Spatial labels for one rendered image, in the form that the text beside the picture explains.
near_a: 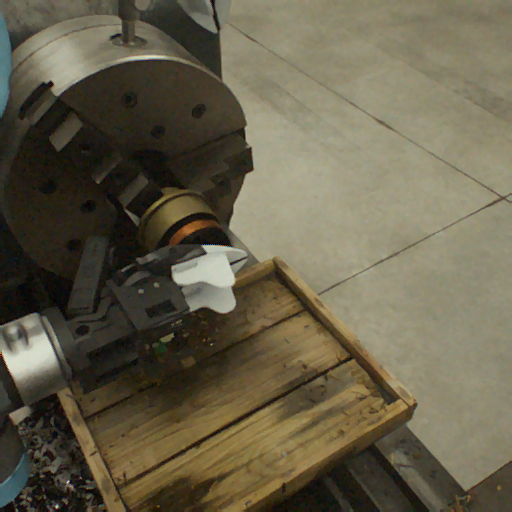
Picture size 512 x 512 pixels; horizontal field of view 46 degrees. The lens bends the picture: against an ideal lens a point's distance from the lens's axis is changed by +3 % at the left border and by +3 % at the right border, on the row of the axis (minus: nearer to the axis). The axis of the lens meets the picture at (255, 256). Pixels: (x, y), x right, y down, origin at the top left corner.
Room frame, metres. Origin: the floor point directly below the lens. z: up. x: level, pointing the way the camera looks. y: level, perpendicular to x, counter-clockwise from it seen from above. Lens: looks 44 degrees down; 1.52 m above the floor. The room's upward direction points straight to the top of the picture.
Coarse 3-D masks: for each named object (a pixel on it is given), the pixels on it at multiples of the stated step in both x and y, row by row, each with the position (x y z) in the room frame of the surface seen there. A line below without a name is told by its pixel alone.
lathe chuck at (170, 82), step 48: (48, 48) 0.63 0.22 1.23; (96, 48) 0.62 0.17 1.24; (144, 48) 0.63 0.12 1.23; (96, 96) 0.58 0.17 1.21; (144, 96) 0.60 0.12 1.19; (192, 96) 0.63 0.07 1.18; (0, 144) 0.55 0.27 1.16; (48, 144) 0.54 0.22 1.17; (144, 144) 0.60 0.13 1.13; (192, 144) 0.63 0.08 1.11; (0, 192) 0.52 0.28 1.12; (48, 192) 0.54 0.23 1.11; (96, 192) 0.56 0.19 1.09; (48, 240) 0.53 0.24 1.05
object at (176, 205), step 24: (168, 192) 0.54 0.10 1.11; (192, 192) 0.53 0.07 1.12; (144, 216) 0.50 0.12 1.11; (168, 216) 0.49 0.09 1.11; (192, 216) 0.49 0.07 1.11; (216, 216) 0.51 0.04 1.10; (144, 240) 0.49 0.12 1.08; (168, 240) 0.47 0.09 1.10; (192, 240) 0.46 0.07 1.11; (216, 240) 0.49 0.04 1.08
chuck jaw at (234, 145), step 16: (240, 128) 0.67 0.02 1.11; (208, 144) 0.64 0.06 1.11; (224, 144) 0.64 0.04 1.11; (240, 144) 0.64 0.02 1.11; (160, 160) 0.63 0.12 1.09; (176, 160) 0.61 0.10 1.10; (192, 160) 0.61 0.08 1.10; (208, 160) 0.61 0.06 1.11; (224, 160) 0.61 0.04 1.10; (240, 160) 0.62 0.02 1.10; (176, 176) 0.58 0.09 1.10; (192, 176) 0.58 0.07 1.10; (208, 176) 0.58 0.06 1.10; (224, 176) 0.59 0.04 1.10; (208, 192) 0.55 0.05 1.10; (224, 192) 0.59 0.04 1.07
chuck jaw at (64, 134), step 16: (48, 96) 0.57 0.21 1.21; (32, 112) 0.56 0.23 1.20; (48, 112) 0.55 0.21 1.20; (64, 112) 0.56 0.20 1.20; (48, 128) 0.55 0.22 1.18; (64, 128) 0.54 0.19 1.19; (80, 128) 0.52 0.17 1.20; (96, 128) 0.57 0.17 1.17; (64, 144) 0.51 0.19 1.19; (80, 144) 0.52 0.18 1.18; (96, 144) 0.53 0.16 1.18; (112, 144) 0.56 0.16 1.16; (80, 160) 0.52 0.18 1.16; (96, 160) 0.53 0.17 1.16; (112, 160) 0.53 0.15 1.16; (128, 160) 0.54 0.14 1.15; (96, 176) 0.52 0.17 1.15; (112, 176) 0.52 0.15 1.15; (128, 176) 0.52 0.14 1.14; (144, 176) 0.53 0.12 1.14; (112, 192) 0.51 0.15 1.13; (128, 192) 0.51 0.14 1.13; (144, 192) 0.51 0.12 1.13; (160, 192) 0.52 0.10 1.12; (128, 208) 0.50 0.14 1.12; (144, 208) 0.51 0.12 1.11
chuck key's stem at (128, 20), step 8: (120, 0) 0.64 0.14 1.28; (128, 0) 0.64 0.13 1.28; (120, 8) 0.64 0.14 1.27; (128, 8) 0.64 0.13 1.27; (120, 16) 0.64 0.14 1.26; (128, 16) 0.64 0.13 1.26; (136, 16) 0.64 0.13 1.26; (128, 24) 0.64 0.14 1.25; (128, 32) 0.64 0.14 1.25; (128, 40) 0.64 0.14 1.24
